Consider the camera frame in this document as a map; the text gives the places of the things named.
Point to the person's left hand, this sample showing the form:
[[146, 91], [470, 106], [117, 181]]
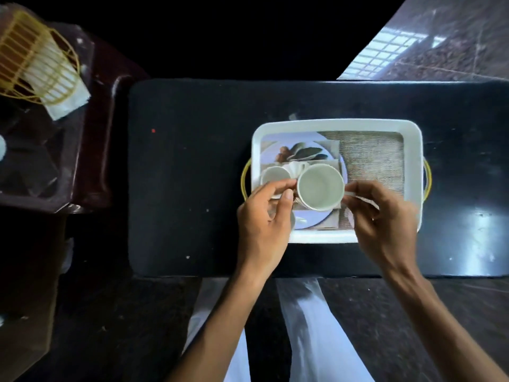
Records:
[[262, 234]]

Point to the person's right hand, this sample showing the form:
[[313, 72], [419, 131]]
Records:
[[385, 230]]

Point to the white printed tray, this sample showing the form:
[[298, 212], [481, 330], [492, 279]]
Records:
[[374, 155]]

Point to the white paper napkins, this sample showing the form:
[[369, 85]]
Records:
[[67, 103]]

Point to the person's right forearm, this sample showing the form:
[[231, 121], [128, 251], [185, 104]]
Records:
[[445, 334]]

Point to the person's left forearm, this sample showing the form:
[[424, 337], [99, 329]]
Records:
[[222, 334]]

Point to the person's white garment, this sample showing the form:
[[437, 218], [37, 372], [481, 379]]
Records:
[[318, 334]]

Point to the brown plastic stool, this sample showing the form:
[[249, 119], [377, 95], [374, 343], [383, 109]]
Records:
[[99, 115]]

